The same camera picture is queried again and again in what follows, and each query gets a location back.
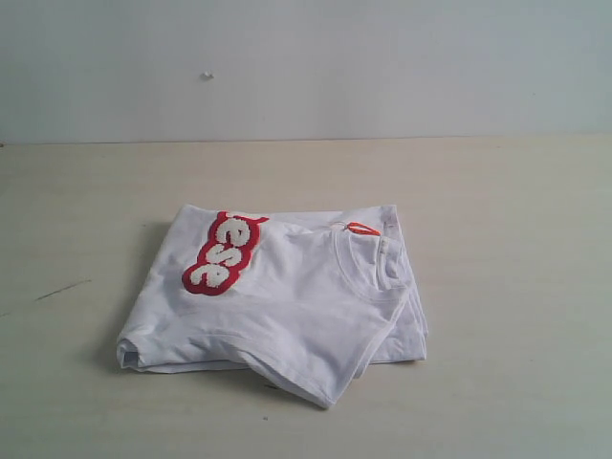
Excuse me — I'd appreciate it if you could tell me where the white t-shirt red lettering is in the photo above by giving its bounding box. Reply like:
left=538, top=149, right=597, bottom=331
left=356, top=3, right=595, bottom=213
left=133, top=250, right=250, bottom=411
left=117, top=205, right=428, bottom=408

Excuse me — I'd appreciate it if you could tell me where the orange garment tag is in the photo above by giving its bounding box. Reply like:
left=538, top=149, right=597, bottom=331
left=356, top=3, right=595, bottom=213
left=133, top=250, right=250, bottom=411
left=345, top=222, right=381, bottom=236

